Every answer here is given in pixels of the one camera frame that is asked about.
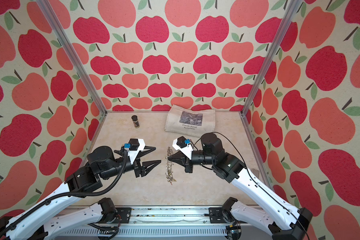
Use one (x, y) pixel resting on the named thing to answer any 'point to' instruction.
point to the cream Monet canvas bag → (191, 122)
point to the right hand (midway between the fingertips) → (173, 155)
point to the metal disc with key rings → (169, 171)
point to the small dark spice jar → (135, 122)
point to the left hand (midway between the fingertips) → (159, 156)
